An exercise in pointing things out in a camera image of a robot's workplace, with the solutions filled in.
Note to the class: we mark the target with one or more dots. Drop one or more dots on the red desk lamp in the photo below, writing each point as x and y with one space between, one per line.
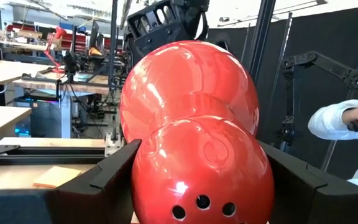
56 34
197 149

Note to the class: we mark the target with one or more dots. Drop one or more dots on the black lit computer tower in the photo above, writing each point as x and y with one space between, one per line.
42 119

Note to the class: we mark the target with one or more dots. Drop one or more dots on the white-legged wood desk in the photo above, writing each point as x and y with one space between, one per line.
5 71

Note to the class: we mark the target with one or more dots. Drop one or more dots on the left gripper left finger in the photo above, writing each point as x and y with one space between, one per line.
98 193

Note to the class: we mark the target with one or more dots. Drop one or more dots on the person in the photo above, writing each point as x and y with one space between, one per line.
331 121

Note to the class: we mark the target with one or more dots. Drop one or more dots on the black curtain partition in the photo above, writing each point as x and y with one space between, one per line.
322 37

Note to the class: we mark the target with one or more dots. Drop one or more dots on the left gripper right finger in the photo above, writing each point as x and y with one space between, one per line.
297 196

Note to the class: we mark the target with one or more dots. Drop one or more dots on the butcher block workbench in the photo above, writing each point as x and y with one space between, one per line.
82 87

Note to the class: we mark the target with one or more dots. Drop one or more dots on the orange sticky note pad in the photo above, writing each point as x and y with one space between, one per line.
56 177

